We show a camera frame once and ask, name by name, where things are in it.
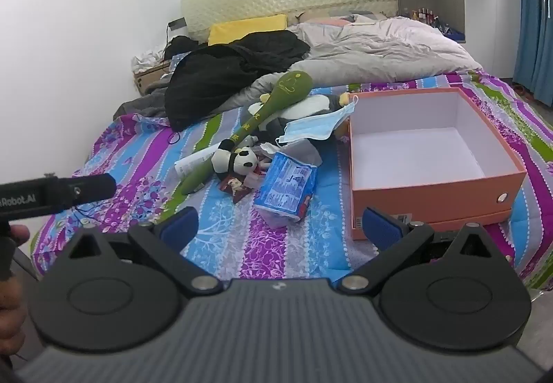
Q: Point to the blue face mask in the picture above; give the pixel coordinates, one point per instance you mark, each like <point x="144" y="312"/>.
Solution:
<point x="311" y="128"/>

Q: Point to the grey penguin plush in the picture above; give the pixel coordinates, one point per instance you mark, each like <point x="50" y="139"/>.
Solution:
<point x="311" y="104"/>

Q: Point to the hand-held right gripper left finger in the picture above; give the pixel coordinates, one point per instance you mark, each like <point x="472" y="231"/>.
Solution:
<point x="179" y="225"/>

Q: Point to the yellow pillow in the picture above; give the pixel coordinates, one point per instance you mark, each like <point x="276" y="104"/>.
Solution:
<point x="246" y="29"/>

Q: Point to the black charger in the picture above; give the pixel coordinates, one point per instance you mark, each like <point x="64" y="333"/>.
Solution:
<point x="177" y="24"/>

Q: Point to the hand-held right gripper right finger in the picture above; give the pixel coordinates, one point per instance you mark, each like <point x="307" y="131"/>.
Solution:
<point x="380" y="229"/>

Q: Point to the pink pillow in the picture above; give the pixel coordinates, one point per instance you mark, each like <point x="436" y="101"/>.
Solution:
<point x="332" y="20"/>

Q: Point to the grey fabric piece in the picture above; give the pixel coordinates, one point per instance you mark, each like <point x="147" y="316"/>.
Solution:
<point x="302" y="150"/>

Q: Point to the white tube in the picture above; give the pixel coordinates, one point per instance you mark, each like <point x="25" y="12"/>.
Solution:
<point x="194" y="163"/>

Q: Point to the blue curtain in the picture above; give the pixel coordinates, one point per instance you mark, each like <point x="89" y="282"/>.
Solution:
<point x="533" y="33"/>

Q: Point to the brown cardboard box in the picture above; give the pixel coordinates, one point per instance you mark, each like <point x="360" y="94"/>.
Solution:
<point x="147" y="78"/>

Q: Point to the row of small bottles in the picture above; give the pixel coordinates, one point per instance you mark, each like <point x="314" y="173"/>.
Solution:
<point x="421" y="16"/>

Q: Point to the white crumpled cloth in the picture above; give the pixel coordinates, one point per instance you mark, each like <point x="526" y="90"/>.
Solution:
<point x="149" y="57"/>

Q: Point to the green plush stick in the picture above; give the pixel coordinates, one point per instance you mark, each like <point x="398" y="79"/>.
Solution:
<point x="285" y="91"/>

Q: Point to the red snack packet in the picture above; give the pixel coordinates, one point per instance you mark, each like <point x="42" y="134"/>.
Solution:
<point x="236" y="188"/>

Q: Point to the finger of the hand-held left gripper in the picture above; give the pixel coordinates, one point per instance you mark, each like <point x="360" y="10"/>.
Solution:
<point x="93" y="191"/>

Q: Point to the dark grey blanket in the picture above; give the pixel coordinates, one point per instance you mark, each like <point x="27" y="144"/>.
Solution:
<point x="142" y="100"/>

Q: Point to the blue tissue packet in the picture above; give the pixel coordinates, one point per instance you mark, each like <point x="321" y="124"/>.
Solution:
<point x="285" y="184"/>

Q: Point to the blue tray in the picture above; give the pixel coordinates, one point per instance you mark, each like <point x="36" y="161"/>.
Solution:
<point x="454" y="36"/>

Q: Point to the small panda plush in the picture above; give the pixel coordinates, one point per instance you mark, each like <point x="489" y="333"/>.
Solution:
<point x="240" y="158"/>

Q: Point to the person's left hand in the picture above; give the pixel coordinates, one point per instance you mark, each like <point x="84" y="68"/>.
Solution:
<point x="19" y="235"/>

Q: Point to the orange cardboard box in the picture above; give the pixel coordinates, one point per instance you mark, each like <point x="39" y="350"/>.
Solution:
<point x="414" y="197"/>

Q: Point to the black jacket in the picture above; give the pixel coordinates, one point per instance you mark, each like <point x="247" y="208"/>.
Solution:
<point x="216" y="76"/>

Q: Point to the pale grey quilt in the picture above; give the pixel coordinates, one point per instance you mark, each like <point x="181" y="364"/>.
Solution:
<point x="389" y="50"/>

